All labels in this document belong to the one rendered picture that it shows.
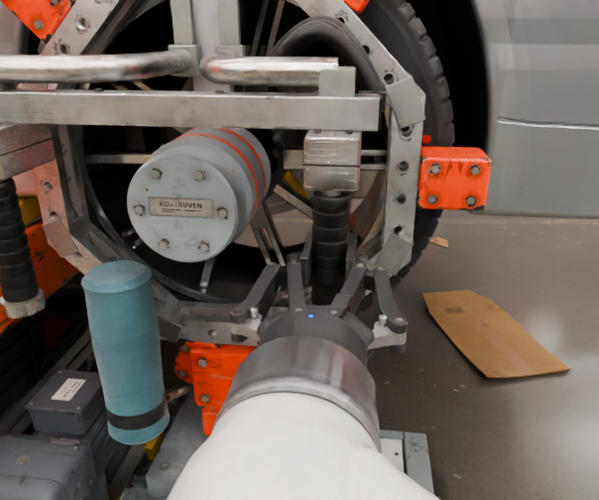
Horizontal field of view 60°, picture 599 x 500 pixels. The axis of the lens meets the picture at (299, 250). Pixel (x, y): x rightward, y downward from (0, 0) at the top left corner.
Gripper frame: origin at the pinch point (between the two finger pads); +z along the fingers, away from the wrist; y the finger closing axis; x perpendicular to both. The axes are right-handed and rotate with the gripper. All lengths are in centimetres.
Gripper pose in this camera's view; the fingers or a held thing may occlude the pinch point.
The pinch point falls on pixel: (329, 258)
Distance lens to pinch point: 50.8
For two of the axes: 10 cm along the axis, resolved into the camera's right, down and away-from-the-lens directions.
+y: 9.9, 0.5, -1.2
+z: 1.3, -3.9, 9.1
